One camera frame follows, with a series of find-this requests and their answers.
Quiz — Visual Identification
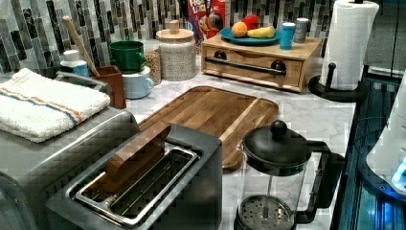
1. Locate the teal plate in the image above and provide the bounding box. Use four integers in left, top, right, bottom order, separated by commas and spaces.
219, 27, 282, 46

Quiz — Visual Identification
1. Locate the black drawer handle bar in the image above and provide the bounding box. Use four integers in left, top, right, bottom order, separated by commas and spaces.
205, 51, 286, 76

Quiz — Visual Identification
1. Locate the white paper towel roll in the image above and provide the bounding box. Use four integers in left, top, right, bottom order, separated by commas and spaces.
319, 0, 379, 90

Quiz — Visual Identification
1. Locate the white striped towel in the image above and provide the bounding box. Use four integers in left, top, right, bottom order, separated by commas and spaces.
0, 68, 110, 143

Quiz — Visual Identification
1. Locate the green mug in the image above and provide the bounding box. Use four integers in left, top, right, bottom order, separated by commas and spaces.
109, 40, 146, 74

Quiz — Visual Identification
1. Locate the black paper towel holder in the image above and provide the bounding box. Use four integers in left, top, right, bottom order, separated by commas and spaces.
307, 62, 369, 103

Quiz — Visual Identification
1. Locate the silver black toaster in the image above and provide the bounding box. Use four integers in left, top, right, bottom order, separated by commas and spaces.
46, 125, 222, 230

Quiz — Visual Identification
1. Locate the black glass french press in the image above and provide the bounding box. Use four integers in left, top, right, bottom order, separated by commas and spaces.
234, 120, 345, 230

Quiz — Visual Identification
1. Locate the yellow plush banana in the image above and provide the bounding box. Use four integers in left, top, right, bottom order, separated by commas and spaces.
247, 26, 275, 38

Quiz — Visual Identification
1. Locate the red Froot Loops cereal box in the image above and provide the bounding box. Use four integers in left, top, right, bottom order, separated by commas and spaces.
187, 0, 231, 48

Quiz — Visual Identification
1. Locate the red plush apple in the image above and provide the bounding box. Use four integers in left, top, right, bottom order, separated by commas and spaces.
241, 14, 259, 31

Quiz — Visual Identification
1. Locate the grey shaker can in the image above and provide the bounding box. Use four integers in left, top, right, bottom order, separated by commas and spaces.
293, 17, 309, 43

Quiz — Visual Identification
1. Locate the wooden cutting board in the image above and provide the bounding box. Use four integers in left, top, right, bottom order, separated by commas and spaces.
139, 86, 279, 173

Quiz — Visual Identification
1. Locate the wooden block in toaster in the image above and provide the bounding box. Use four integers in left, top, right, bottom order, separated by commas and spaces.
102, 122, 171, 193

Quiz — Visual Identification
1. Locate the orange plush fruit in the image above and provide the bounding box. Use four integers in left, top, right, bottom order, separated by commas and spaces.
232, 21, 247, 37

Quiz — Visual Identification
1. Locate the brown utensil holder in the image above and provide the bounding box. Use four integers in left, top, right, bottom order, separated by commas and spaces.
91, 65, 126, 109

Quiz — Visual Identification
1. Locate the grey ceramic jar wooden lid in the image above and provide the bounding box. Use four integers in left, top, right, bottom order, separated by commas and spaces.
156, 20, 196, 81

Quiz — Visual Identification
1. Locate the silver toaster oven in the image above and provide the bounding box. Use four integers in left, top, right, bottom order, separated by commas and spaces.
0, 72, 138, 230

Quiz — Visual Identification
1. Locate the wooden rolling pin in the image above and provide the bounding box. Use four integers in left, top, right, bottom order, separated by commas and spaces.
62, 15, 100, 77

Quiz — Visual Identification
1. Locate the blue white bottle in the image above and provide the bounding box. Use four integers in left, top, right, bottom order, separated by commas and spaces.
60, 50, 89, 77

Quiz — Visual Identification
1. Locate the blue shaker can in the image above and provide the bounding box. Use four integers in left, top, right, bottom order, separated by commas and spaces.
280, 22, 296, 50

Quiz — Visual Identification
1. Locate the light blue mug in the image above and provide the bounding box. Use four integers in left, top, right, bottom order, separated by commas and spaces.
123, 66, 154, 100

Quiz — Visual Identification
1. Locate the wooden drawer box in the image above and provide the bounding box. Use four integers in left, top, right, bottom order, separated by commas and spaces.
201, 35, 322, 92

